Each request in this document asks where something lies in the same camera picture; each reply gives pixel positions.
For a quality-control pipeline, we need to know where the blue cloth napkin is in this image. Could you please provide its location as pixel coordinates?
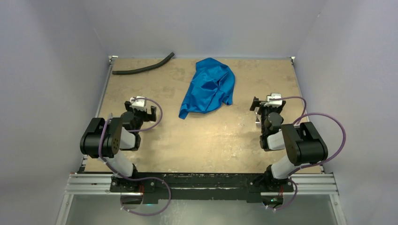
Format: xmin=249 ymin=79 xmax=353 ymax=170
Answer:
xmin=178 ymin=58 xmax=236 ymax=119

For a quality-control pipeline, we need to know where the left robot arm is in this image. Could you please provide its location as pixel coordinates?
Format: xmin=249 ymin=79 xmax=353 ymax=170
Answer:
xmin=80 ymin=99 xmax=157 ymax=192

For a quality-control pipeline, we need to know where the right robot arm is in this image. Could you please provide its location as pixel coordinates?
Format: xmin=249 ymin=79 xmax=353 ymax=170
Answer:
xmin=249 ymin=93 xmax=328 ymax=191

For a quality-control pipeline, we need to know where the silver fork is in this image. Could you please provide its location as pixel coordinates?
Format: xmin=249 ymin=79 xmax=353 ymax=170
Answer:
xmin=254 ymin=107 xmax=261 ymax=128

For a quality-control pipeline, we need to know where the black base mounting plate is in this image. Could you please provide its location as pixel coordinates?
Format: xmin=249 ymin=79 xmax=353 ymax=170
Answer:
xmin=110 ymin=172 xmax=294 ymax=204

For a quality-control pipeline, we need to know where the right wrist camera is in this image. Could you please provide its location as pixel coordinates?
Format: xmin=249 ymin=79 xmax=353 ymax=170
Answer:
xmin=264 ymin=93 xmax=283 ymax=107

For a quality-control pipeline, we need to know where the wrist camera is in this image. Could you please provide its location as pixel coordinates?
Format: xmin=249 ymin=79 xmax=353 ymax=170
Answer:
xmin=130 ymin=96 xmax=146 ymax=112
xmin=264 ymin=93 xmax=283 ymax=107

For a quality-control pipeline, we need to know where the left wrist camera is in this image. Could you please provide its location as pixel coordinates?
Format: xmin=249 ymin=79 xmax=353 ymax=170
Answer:
xmin=130 ymin=96 xmax=146 ymax=112

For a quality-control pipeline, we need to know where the black foam hose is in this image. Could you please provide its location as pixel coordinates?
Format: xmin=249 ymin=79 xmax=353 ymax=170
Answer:
xmin=112 ymin=52 xmax=176 ymax=76

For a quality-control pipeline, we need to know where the aluminium frame rail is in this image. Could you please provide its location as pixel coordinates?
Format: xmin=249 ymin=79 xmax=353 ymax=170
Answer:
xmin=65 ymin=173 xmax=338 ymax=196

